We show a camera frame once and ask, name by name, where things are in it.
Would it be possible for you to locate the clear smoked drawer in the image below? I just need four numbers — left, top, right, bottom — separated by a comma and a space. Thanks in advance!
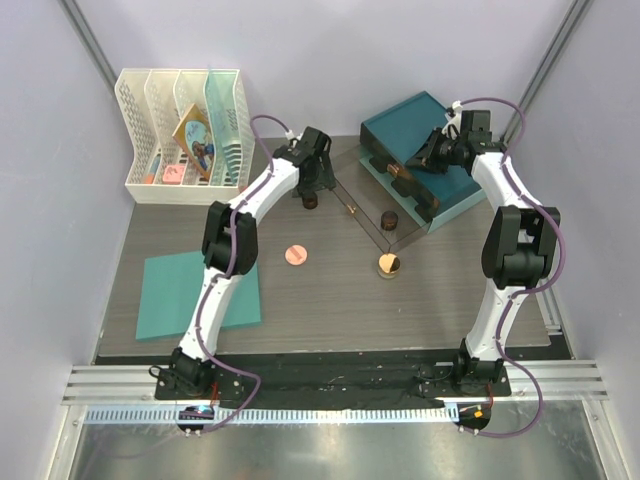
332, 145, 431, 253
360, 123, 440, 216

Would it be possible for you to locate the dark amber round jar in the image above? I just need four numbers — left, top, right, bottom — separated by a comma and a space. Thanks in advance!
380, 210, 399, 232

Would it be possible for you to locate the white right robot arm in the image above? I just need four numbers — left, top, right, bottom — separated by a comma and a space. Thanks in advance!
407, 127, 560, 395

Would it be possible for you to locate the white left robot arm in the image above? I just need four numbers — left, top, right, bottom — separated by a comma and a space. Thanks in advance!
155, 136, 335, 400

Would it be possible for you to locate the teal drawer cabinet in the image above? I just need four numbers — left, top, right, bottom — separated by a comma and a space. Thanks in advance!
359, 91, 486, 232

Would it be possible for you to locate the pink round compact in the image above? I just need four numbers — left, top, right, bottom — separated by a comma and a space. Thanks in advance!
284, 244, 308, 266

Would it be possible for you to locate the illustrated picture book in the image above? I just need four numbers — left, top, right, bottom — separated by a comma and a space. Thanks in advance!
173, 104, 216, 181

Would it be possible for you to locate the white mesh file organizer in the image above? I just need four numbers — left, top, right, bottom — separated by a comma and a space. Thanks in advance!
114, 68, 255, 205

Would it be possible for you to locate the pink square eraser box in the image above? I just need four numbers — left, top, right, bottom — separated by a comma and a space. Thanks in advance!
162, 164, 186, 185

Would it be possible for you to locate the orange blue marker pen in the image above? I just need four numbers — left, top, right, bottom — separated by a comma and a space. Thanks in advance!
143, 154, 161, 184

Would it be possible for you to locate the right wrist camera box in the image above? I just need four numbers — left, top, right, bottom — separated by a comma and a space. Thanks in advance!
460, 110, 493, 143

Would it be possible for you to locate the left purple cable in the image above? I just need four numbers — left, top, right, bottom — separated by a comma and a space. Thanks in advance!
112, 115, 296, 459

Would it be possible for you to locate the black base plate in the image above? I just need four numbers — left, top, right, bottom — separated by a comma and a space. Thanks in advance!
148, 349, 512, 405

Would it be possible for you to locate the aluminium front rail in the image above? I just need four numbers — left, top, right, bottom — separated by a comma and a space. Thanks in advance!
62, 360, 609, 424

